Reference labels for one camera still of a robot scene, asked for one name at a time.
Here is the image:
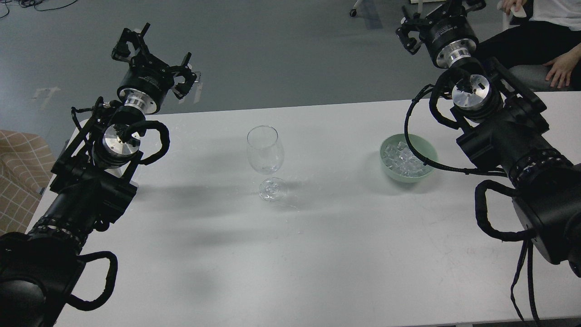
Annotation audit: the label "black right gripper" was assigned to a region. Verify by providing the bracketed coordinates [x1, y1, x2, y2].
[396, 0, 487, 69]

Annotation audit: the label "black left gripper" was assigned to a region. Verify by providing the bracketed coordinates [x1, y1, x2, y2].
[111, 23, 198, 114]

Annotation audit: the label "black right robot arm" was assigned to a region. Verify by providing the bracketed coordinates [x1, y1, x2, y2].
[396, 0, 581, 327]

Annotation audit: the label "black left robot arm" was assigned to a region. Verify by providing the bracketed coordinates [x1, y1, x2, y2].
[1, 23, 198, 327]

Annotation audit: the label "clear ice cubes pile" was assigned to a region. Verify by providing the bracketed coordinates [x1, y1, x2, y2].
[380, 141, 433, 178]

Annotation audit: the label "clear wine glass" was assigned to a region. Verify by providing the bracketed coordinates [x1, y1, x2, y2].
[246, 125, 288, 202]

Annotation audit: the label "person's hand holding white object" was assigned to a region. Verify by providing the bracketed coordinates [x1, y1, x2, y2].
[497, 0, 528, 17]

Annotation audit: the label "person's hand on knee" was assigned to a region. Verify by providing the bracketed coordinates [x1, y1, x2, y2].
[543, 44, 581, 89]

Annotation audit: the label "rolling chair base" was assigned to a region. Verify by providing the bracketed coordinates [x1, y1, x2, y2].
[349, 0, 370, 17]

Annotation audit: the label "seated person in black trousers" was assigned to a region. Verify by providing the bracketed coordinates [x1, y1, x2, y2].
[474, 0, 581, 68]

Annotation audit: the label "green bowl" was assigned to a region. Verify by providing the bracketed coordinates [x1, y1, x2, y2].
[379, 133, 435, 183]

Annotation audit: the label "black floor cables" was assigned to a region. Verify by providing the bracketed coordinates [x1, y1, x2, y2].
[0, 0, 79, 19]

